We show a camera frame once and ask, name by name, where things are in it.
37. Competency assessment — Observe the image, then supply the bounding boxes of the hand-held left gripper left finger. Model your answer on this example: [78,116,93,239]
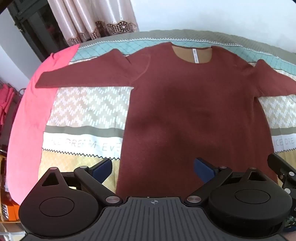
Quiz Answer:
[41,158,123,206]

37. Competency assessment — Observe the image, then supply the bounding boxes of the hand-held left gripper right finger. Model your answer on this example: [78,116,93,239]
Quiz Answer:
[184,158,267,206]

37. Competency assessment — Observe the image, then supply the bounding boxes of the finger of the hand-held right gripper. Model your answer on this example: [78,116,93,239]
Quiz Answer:
[268,153,296,197]

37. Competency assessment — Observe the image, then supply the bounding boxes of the maroon long-sleeve sweater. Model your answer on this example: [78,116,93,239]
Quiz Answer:
[35,42,296,197]

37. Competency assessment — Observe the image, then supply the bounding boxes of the red hanging clothes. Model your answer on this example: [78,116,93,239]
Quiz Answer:
[0,83,16,127]

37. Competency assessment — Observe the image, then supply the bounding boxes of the patterned quilt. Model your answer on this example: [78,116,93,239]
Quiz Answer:
[38,29,296,197]

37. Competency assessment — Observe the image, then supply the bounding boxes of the pink bed sheet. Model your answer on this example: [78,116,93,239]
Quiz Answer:
[6,44,80,205]

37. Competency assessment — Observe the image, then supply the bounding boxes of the orange box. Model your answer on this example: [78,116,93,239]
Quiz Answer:
[0,185,21,222]

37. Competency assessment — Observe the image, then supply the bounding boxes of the pink lace-trimmed curtain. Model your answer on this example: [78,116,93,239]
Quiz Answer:
[47,0,139,47]

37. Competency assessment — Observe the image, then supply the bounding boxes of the dark window frame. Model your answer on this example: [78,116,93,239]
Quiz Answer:
[7,0,67,62]

